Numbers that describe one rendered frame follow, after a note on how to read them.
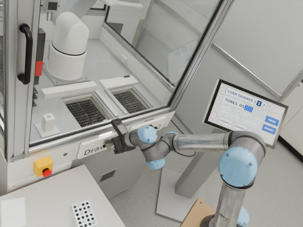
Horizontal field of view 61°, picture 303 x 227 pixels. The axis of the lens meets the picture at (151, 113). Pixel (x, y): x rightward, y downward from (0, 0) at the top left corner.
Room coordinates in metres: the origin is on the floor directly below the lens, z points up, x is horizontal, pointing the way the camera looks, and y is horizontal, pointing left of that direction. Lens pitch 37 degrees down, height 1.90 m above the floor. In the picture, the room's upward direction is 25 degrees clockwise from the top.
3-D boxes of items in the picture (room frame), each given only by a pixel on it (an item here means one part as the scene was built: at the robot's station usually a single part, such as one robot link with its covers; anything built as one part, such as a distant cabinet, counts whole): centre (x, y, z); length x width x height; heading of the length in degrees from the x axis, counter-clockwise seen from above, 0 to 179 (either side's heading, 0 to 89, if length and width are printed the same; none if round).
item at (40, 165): (0.67, 0.33, 0.88); 0.07 x 0.05 x 0.07; 146
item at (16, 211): (0.48, 0.34, 0.77); 0.13 x 0.09 x 0.02; 39
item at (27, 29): (0.58, 0.39, 1.45); 0.05 x 0.03 x 0.19; 56
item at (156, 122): (1.21, -0.01, 0.87); 0.29 x 0.02 x 0.11; 146
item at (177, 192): (1.55, -0.58, 0.51); 0.50 x 0.45 x 1.02; 7
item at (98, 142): (0.95, 0.16, 0.87); 0.29 x 0.02 x 0.11; 146
